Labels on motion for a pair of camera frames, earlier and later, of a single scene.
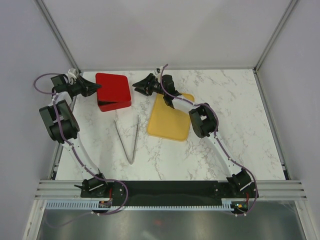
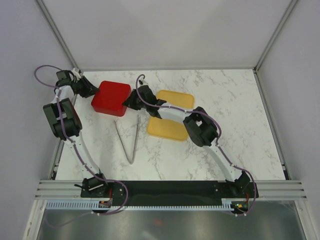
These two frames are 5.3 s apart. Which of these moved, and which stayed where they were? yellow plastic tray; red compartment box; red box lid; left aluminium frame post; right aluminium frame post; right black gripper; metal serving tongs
Moved: red box lid; right black gripper; red compartment box
Stayed: yellow plastic tray; metal serving tongs; left aluminium frame post; right aluminium frame post
